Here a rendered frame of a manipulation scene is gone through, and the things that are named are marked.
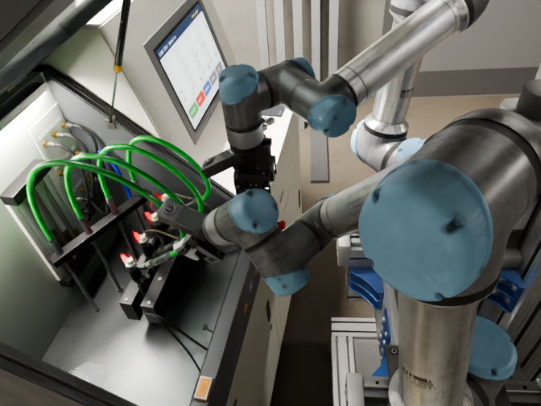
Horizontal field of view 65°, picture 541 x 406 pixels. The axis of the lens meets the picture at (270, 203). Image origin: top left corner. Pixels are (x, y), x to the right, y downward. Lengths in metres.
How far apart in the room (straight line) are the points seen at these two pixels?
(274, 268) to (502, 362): 0.38
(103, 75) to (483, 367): 1.08
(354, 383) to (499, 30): 3.17
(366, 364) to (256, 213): 1.31
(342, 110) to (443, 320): 0.40
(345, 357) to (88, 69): 1.41
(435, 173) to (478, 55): 3.47
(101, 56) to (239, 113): 0.51
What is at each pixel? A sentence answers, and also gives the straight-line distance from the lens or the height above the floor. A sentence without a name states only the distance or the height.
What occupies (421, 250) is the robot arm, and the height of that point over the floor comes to 1.63.
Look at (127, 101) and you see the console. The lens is 1.27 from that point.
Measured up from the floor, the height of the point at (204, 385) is 0.96.
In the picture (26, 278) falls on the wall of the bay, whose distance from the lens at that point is 1.30.
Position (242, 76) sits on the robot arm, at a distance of 0.80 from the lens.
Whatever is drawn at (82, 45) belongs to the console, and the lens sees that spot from 1.24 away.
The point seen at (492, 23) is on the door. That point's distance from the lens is 3.76.
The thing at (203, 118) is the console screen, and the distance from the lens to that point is 1.52.
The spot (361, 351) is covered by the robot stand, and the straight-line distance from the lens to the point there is 1.94.
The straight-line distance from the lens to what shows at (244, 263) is 1.25.
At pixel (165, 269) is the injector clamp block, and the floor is 0.98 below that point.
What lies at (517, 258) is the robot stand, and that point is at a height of 1.25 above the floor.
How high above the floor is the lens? 1.92
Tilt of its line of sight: 43 degrees down
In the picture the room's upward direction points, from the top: 6 degrees counter-clockwise
